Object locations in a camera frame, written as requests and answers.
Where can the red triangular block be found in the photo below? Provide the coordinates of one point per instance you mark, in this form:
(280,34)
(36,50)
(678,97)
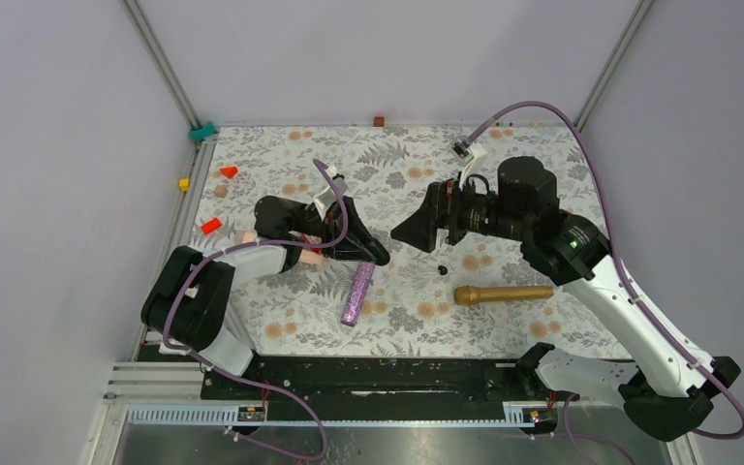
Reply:
(229,172)

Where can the teal clamp block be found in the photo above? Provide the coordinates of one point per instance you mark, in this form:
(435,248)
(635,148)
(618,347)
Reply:
(203,132)

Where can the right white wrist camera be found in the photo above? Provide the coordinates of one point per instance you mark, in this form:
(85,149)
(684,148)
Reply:
(472,155)

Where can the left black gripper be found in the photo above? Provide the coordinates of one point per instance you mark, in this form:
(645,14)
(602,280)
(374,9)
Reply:
(353,246)

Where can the floral table mat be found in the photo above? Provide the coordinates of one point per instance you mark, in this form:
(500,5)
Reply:
(409,309)

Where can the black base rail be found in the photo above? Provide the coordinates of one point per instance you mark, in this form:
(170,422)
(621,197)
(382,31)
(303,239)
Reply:
(365,389)

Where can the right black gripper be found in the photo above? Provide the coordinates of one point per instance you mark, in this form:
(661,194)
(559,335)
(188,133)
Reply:
(441,208)

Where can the black oval earbud case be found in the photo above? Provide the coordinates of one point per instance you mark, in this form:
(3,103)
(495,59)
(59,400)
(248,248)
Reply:
(375,253)

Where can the purple glitter microphone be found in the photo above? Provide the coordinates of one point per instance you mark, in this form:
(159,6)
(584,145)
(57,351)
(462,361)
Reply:
(361,282)

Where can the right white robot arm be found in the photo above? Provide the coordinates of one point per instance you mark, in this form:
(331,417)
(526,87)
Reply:
(668,388)

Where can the yellow cube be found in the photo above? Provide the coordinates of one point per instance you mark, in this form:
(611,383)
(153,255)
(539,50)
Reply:
(184,184)

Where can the red rectangular block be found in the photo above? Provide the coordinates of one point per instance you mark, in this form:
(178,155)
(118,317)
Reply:
(211,226)

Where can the gold microphone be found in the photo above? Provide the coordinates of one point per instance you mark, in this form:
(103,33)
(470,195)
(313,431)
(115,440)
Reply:
(471,295)

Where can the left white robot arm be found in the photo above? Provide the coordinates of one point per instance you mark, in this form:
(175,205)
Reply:
(189,300)

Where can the peach pink microphone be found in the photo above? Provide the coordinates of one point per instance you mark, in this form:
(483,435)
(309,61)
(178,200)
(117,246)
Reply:
(305,257)

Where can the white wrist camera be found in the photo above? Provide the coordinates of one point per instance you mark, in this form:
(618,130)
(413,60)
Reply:
(472,155)
(324,200)

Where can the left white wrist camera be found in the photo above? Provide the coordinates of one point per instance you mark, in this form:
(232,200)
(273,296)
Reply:
(324,200)

